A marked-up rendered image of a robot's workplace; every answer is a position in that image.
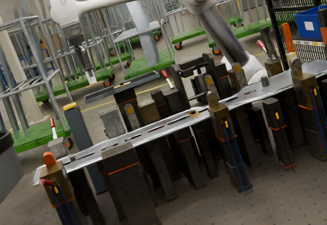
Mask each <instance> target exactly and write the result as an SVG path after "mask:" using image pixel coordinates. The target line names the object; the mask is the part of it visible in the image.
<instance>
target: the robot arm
mask: <svg viewBox="0 0 327 225"><path fill-rule="evenodd" d="M132 1H136V0H87V1H81V2H78V1H75V0H50V4H51V10H50V14H51V17H52V19H53V20H54V21H55V22H56V23H58V24H60V26H61V29H62V31H63V34H64V36H65V38H68V42H69V44H70V46H74V45H75V52H76V54H77V56H78V59H79V61H80V63H81V65H82V68H83V69H84V70H85V73H86V76H87V78H88V81H89V84H91V85H93V84H95V83H97V81H96V78H95V76H94V73H93V71H92V65H91V62H90V59H89V56H88V53H87V49H86V48H85V47H84V46H83V44H82V42H84V41H85V38H84V35H83V34H82V32H83V28H82V26H81V23H80V20H79V18H80V17H81V16H82V15H83V14H85V13H88V12H91V11H95V10H99V9H103V8H107V7H111V6H116V5H119V4H123V3H128V2H132ZM179 1H180V2H181V3H182V4H183V5H184V6H185V7H186V8H187V9H188V10H189V11H190V12H191V13H192V14H195V15H197V17H198V18H199V20H200V21H201V22H202V24H203V26H204V27H205V29H206V30H207V31H208V33H209V34H210V36H211V37H212V39H213V40H214V42H215V43H216V45H217V46H218V47H219V49H220V50H221V52H222V53H223V55H224V57H223V58H222V60H221V62H223V63H225V65H226V68H227V70H230V69H232V64H233V63H235V62H238V63H240V65H241V68H243V70H244V73H245V76H246V79H247V83H248V85H250V84H252V83H255V82H257V81H260V80H261V77H262V76H263V75H266V76H267V77H268V75H267V71H266V70H265V68H264V67H263V66H262V65H261V64H260V62H259V61H258V60H257V59H256V58H255V57H254V56H253V55H250V54H249V52H247V51H245V50H244V49H243V47H242V45H241V44H240V42H239V41H238V39H237V38H236V36H235V34H234V33H233V31H232V30H231V28H230V27H229V25H228V23H227V22H226V20H225V19H224V17H223V16H222V14H221V13H220V11H219V10H218V8H217V7H216V5H215V3H214V0H179Z"/></svg>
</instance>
